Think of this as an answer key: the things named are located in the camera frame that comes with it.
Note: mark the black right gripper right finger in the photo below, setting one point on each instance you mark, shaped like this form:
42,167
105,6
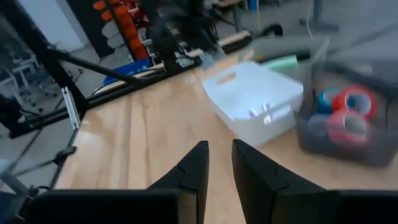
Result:
267,193

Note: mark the silver aluminium bracket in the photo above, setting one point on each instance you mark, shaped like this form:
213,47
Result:
72,109

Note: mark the orange storage bin rack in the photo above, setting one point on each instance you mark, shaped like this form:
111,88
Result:
130,34

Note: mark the red tape roll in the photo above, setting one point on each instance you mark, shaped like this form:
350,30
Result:
334,133
373,104

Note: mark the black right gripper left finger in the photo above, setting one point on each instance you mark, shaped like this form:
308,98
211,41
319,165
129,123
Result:
192,186

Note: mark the black aluminium table frame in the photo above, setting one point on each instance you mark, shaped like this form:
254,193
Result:
102,99

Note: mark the grey chair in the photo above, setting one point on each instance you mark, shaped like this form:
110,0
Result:
21,68

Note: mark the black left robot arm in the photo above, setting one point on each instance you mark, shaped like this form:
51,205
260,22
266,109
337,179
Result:
168,37

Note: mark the dark translucent plastic bin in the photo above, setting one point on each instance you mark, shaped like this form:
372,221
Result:
342,155

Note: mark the blue board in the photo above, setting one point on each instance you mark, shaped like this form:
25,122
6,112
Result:
130,70

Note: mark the white plastic bin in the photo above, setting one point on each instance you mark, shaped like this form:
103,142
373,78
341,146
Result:
242,90

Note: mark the light grey plastic bin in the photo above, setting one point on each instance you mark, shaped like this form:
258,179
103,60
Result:
311,74

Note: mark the mint green stapler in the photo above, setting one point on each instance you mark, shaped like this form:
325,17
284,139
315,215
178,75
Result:
281,63

